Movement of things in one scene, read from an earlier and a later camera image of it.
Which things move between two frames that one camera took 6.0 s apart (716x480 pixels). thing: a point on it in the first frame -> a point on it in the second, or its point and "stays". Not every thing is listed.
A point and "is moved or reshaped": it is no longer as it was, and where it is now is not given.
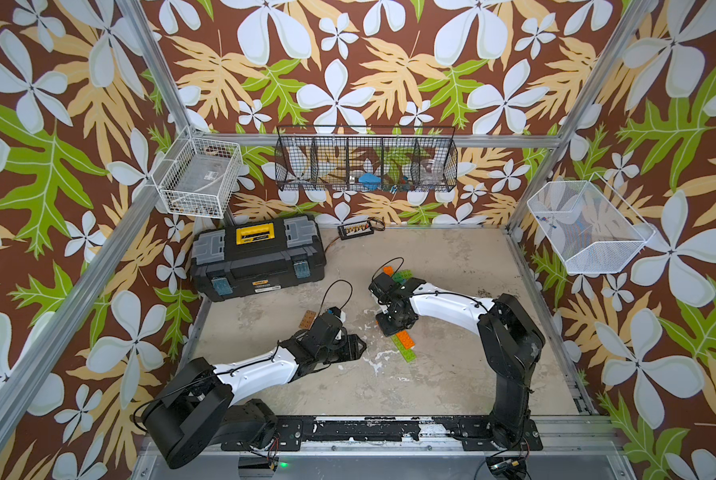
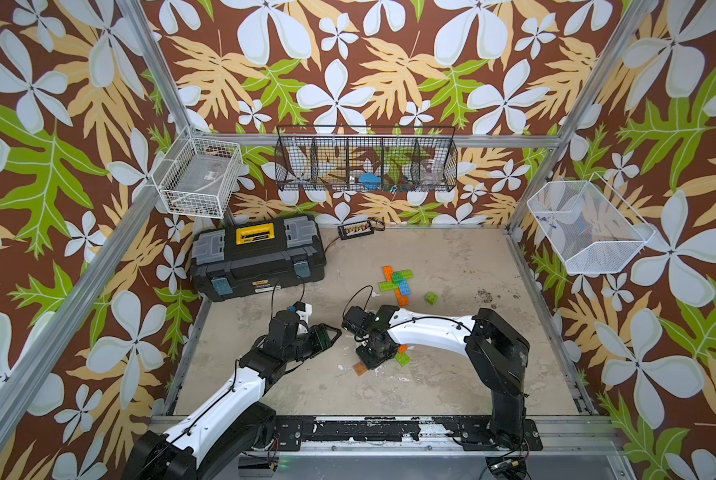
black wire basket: [369, 158] stays
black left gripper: [351, 347] -> [321, 338]
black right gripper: [387, 331] -> [369, 363]
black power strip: [355, 229] stays
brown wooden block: [307, 320] is moved or reshaped
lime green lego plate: [408, 354] is moved or reshaped
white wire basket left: [198, 176] stays
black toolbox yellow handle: [255, 254] stays
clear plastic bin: [590, 228] stays
